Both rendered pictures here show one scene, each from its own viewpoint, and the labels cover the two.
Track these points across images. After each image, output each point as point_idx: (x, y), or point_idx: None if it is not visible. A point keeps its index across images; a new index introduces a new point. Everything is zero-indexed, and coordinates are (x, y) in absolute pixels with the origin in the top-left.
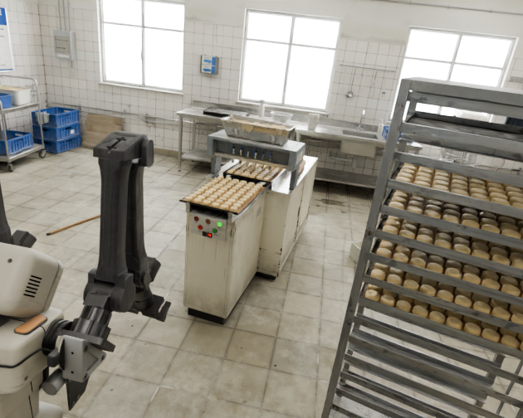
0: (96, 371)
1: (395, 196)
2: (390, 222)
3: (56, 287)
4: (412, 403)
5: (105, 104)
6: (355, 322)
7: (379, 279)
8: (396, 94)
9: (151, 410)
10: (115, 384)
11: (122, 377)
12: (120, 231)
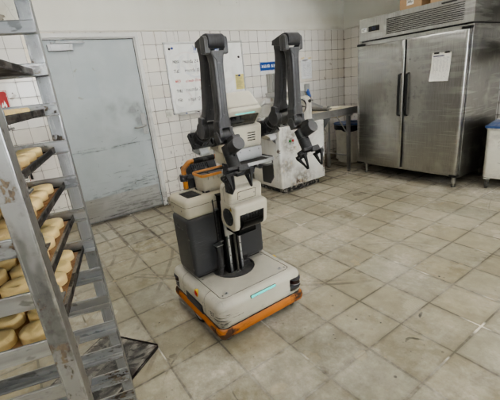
0: (432, 372)
1: (14, 109)
2: (27, 151)
3: None
4: (8, 381)
5: None
6: (86, 277)
7: (49, 213)
8: None
9: (348, 398)
10: (402, 382)
11: (412, 390)
12: (202, 91)
